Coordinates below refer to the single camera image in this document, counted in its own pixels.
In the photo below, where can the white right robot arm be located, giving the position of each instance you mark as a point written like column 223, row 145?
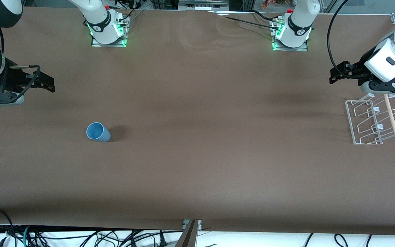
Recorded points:
column 98, row 20

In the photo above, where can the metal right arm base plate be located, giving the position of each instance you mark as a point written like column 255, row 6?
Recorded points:
column 98, row 45

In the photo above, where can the metal table support beam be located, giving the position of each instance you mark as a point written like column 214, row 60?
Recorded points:
column 188, row 236

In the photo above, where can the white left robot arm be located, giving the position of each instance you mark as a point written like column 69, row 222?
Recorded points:
column 298, row 24

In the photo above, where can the white power strip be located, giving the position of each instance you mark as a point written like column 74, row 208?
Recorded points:
column 202, row 7

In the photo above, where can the blue plastic cup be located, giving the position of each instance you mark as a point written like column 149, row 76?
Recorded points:
column 98, row 133

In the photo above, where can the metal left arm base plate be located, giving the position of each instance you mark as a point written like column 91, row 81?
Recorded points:
column 302, row 49

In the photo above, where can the orange background clutter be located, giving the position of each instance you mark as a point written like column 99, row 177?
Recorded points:
column 274, row 3

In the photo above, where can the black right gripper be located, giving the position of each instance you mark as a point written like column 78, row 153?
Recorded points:
column 13, row 78

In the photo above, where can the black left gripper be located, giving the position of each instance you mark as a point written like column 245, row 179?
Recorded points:
column 356, row 71

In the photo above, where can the brown table cover sheet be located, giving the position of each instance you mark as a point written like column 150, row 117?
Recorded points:
column 197, row 137

